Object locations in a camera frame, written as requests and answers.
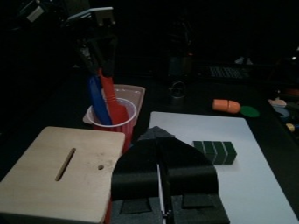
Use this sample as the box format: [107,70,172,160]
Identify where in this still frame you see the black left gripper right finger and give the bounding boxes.
[156,128,231,224]

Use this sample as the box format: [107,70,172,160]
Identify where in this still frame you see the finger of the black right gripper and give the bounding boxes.
[79,38,104,77]
[100,36,117,78]

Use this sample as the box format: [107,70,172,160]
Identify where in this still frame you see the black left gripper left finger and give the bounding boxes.
[108,125,164,224]

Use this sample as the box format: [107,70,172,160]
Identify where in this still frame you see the red plastic toy knife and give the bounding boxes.
[97,67,129,125]

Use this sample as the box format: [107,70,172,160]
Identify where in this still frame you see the dark green toy sushi roll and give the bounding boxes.
[191,140,239,165]

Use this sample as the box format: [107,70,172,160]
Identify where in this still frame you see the white cutting board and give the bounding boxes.
[147,110,299,224]

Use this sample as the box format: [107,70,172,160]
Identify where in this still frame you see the blue plastic toy knife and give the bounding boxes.
[87,74,115,126]

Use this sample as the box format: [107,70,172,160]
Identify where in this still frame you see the red plastic cup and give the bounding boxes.
[85,97,139,155]

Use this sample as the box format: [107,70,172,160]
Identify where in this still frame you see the wooden box with slot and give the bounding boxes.
[0,125,127,224]

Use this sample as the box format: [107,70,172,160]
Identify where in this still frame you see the small dark metal cup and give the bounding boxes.
[167,80,188,101]

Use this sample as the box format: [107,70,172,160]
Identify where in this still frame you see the green toy carrot top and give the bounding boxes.
[238,105,262,119]

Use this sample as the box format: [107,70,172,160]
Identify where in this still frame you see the small yellow object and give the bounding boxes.
[284,122,299,133]

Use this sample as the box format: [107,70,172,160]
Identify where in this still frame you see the small grey-blue object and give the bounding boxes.
[272,106,292,118]

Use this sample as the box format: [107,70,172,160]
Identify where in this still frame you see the small white object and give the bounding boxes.
[267,97,288,108]

